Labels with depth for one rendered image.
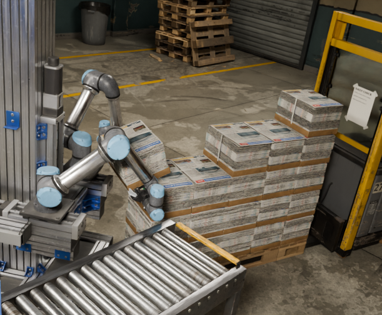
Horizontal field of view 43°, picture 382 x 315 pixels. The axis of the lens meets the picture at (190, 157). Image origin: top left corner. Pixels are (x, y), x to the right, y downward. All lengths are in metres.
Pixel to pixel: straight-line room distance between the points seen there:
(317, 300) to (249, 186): 0.98
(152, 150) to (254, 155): 0.74
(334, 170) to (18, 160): 2.61
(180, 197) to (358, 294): 1.62
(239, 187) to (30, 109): 1.46
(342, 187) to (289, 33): 6.53
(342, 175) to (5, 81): 2.77
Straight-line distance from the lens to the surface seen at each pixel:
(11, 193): 2.99
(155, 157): 2.92
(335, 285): 3.94
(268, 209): 3.61
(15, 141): 2.83
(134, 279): 2.31
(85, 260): 2.40
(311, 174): 3.72
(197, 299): 2.24
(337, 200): 4.34
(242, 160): 3.22
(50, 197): 2.50
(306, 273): 3.96
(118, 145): 2.41
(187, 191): 3.08
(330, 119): 3.61
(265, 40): 10.78
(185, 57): 9.38
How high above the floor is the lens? 2.26
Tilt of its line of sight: 25 degrees down
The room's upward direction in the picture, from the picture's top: 8 degrees clockwise
